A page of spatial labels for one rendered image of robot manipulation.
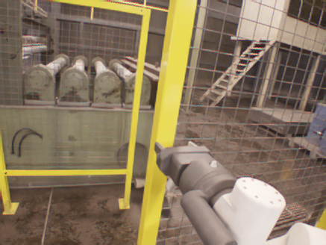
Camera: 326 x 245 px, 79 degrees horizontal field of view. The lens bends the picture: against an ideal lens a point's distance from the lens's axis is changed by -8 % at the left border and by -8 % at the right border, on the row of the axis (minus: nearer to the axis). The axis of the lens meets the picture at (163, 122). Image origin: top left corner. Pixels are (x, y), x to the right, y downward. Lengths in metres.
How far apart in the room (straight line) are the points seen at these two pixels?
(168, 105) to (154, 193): 0.26
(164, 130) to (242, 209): 0.32
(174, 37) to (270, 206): 0.38
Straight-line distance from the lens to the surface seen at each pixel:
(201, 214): 0.29
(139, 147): 2.48
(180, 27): 0.51
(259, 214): 0.28
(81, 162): 2.54
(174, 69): 0.51
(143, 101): 2.40
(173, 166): 0.41
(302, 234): 0.35
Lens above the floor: 1.54
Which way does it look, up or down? 18 degrees down
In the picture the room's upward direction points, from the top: 9 degrees clockwise
